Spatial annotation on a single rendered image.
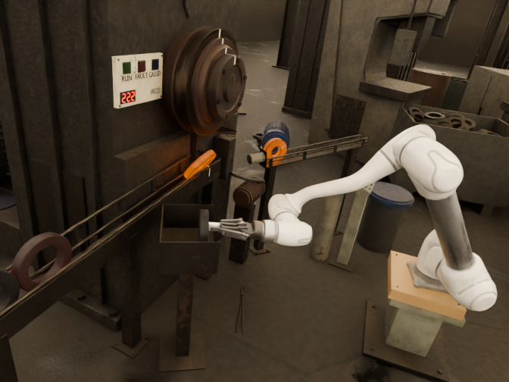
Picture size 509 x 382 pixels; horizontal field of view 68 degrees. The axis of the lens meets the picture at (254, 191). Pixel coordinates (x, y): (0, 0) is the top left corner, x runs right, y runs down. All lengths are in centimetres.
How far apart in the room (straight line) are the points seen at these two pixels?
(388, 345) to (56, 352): 157
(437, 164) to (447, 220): 27
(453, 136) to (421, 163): 233
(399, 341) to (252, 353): 74
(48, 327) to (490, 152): 343
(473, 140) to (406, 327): 206
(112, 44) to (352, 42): 318
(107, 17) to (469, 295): 164
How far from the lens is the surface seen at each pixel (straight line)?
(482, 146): 374
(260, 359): 191
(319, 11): 585
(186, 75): 157
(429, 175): 129
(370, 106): 423
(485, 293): 171
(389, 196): 267
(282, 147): 224
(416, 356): 218
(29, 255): 125
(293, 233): 148
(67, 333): 204
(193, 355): 189
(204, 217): 138
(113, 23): 146
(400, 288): 188
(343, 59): 433
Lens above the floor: 147
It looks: 26 degrees down
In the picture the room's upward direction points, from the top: 8 degrees clockwise
